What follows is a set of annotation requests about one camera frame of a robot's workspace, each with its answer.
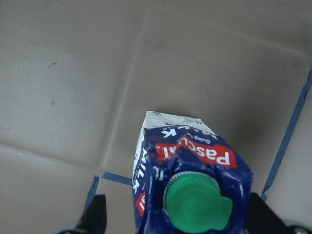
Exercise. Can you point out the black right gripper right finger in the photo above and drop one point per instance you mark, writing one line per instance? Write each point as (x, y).
(261, 219)

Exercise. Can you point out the blue white milk carton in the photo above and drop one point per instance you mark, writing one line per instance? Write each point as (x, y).
(187, 179)

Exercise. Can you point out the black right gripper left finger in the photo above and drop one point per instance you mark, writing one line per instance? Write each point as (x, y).
(93, 219)

